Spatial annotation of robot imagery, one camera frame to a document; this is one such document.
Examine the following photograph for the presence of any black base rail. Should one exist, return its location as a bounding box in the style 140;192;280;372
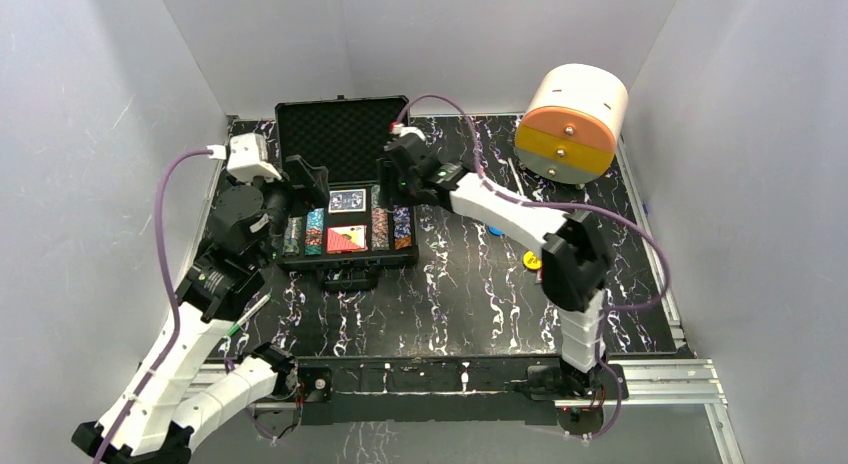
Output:
185;354;730;436

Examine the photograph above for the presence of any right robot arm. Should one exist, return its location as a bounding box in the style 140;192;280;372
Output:
378;125;611;398

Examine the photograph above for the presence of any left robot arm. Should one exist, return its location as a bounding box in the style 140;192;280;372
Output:
72;155;329;463

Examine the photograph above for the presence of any green marker pen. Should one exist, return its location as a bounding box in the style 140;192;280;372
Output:
226;294;271;337

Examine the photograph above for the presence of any dark green chip stack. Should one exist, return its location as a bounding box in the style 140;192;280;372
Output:
283;217;304;257

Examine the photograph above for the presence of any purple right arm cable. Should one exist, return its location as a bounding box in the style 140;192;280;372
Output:
390;93;672;315

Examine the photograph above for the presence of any round drawer cabinet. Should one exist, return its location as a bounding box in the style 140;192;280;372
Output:
514;63;629;188

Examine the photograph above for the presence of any red poker card deck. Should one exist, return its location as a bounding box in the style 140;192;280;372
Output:
326;225;368;254

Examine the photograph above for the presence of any yellow round button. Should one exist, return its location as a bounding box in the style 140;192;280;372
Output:
522;251;542;272

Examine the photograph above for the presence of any light blue chip stack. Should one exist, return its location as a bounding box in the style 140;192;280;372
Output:
304;208;325;256

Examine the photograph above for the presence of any blue poker card deck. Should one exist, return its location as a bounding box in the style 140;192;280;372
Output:
328;188;367;214

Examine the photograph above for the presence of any blue white chip stack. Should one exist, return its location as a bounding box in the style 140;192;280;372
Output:
393;207;412;240

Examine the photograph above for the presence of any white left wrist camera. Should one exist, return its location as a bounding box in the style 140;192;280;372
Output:
206;133;281;184

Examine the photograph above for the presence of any orange red chip stack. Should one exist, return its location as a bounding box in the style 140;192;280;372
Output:
394;236;413;250

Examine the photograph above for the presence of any orange blue chip stack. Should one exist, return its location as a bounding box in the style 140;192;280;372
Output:
371;207;390;251

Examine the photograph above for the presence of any black poker set case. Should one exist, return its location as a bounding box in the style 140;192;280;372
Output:
275;96;419;292

